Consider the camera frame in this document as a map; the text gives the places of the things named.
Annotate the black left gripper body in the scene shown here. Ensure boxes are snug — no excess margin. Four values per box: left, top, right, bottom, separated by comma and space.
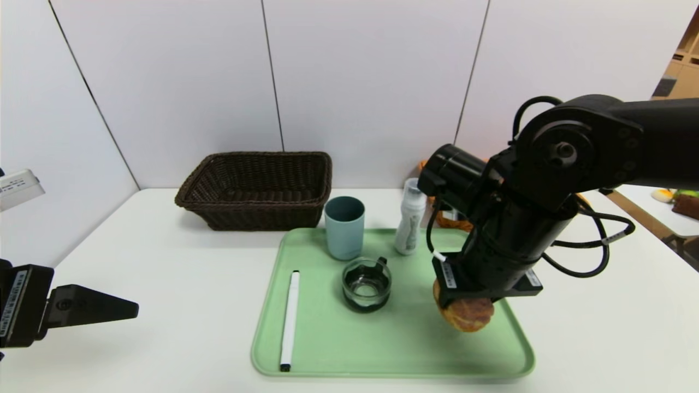
0, 259, 55, 348

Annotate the white marker pen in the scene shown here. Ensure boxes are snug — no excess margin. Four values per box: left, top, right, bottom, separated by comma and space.
279, 270, 300, 372

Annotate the teal plastic cup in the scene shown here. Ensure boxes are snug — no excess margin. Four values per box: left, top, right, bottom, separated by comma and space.
324, 196, 365, 261

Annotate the glass jar with black holder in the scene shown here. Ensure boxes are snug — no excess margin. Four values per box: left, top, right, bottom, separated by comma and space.
342, 257, 392, 313

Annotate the round orange bun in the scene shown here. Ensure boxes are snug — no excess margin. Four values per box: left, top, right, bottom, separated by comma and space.
433, 278, 495, 332

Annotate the dark brown wicker basket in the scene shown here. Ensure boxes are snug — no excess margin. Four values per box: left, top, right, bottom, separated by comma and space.
175, 152, 333, 231

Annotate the orange wicker basket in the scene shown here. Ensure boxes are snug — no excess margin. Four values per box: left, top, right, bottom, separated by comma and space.
418, 159, 593, 234

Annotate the light green plastic tray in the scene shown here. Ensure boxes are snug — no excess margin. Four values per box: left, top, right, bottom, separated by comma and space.
251, 228, 535, 379

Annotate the white clear-capped bottle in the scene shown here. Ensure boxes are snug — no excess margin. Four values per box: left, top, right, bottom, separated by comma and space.
394, 178, 428, 255

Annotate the brown toy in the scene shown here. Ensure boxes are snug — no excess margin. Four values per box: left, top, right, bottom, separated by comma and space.
672, 194, 699, 222

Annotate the wooden cabinet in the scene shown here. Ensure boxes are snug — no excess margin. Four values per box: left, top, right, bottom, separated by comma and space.
653, 8, 699, 100

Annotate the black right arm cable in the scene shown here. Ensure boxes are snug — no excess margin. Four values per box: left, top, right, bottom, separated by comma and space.
538, 202, 637, 279

